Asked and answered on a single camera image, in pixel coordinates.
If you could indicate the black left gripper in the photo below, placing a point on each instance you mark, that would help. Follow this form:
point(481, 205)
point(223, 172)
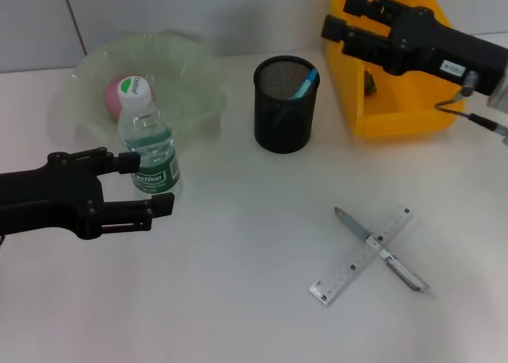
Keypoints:
point(51, 196)

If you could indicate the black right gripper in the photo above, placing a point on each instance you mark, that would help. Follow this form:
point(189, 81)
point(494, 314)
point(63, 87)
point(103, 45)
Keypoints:
point(436, 49)

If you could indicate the clear green-label water bottle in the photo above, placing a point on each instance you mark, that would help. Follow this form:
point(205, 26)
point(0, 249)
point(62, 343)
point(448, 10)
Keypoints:
point(147, 140)

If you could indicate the green plastic wrapper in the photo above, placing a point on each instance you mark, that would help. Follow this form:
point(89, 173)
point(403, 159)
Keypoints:
point(370, 84)

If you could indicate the blue children's scissors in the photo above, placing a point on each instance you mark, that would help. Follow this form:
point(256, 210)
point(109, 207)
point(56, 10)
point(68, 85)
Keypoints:
point(305, 86)

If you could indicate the pink knitted peach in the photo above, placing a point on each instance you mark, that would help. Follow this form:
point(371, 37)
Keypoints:
point(111, 97)

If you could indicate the clear plastic ruler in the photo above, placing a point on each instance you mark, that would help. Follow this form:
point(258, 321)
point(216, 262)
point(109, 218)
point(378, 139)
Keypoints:
point(357, 263)

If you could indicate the green glass fruit plate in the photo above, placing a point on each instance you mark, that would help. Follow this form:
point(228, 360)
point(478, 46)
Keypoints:
point(186, 81)

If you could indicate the black mesh pen cup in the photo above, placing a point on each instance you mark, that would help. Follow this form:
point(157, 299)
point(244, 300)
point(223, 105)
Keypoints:
point(278, 136)

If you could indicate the grey white pen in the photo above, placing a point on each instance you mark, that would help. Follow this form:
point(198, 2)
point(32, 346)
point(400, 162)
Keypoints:
point(359, 230)

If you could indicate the yellow plastic bin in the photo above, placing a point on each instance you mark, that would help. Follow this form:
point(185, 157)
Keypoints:
point(397, 117)

